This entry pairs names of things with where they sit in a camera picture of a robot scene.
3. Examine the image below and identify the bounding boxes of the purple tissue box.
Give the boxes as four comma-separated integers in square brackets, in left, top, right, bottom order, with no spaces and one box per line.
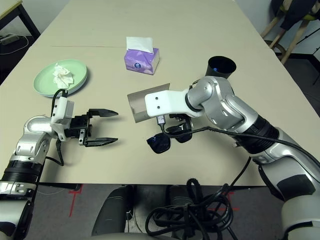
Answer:
[123,36,160,76]

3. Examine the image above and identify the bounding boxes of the black sunglasses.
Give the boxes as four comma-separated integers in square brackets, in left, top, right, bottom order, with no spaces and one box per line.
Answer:
[146,124,193,155]

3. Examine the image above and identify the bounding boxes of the grey glasses case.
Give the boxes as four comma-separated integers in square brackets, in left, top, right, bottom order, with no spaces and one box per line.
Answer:
[126,83,171,124]

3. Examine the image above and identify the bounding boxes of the white tissue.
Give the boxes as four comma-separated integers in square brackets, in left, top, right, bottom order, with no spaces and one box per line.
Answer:
[52,62,76,89]

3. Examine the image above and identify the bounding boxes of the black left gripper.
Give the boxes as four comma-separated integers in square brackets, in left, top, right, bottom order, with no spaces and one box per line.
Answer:
[66,108,119,148]

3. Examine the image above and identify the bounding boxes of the black plastic cup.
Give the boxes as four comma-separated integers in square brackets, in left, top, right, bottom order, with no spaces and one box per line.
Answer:
[204,55,237,80]

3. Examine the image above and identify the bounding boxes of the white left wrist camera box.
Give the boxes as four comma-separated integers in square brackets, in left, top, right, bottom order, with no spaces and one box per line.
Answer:
[50,96,76,141]

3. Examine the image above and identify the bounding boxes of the white floor cable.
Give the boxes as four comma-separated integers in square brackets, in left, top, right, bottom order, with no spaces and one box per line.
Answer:
[0,34,29,55]

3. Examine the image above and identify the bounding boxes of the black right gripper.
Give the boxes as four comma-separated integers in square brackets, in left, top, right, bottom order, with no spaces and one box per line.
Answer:
[168,113,194,131]

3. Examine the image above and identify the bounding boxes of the black left wrist camera cable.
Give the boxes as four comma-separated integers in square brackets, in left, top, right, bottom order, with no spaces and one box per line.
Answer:
[45,88,69,167]

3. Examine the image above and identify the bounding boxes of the yellow-green stool cushion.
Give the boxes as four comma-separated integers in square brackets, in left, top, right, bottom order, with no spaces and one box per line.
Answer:
[279,4,317,21]

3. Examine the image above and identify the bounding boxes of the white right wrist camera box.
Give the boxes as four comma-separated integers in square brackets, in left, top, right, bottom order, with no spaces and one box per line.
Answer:
[144,89,198,118]

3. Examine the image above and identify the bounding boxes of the grey power adapter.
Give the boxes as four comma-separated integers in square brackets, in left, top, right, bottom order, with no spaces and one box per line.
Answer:
[0,34,20,45]

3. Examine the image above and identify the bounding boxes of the green plastic plate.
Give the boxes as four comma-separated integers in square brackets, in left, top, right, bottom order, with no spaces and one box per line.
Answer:
[33,58,89,98]

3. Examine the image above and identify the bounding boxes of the beige side table black frame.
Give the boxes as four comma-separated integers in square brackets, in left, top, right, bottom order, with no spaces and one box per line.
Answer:
[0,0,41,38]

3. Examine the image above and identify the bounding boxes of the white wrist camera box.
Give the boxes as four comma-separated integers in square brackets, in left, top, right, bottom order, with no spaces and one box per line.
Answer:
[144,89,198,118]
[50,96,76,141]

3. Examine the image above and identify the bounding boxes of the black coiled cable bundle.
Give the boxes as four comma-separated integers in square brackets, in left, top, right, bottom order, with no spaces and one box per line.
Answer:
[145,156,252,240]

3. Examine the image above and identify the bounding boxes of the grey robot left leg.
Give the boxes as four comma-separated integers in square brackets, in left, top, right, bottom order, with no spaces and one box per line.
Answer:
[91,186,133,237]

